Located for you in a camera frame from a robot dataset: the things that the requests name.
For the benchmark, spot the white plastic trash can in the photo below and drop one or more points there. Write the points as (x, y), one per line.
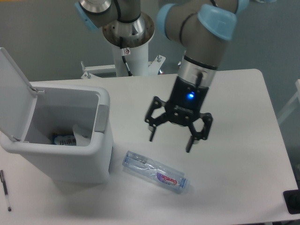
(30, 112)

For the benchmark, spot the blue snack packet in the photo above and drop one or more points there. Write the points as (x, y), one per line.
(67, 139)

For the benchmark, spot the white frame at right edge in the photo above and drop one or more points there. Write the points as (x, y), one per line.
(292, 103)

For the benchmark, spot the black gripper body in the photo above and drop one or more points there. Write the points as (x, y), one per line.
(184, 104)

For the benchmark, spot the black device at table edge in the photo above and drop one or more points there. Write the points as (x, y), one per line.
(292, 200)

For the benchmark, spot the white paper wrapper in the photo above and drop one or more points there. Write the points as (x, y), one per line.
(82, 135)

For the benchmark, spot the black pen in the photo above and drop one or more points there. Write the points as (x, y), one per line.
(3, 181)

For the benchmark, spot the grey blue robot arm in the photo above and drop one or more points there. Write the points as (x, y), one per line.
(203, 27)

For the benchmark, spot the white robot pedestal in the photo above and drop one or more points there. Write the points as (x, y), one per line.
(129, 43)

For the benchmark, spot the clear plastic water bottle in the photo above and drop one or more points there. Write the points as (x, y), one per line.
(153, 170)

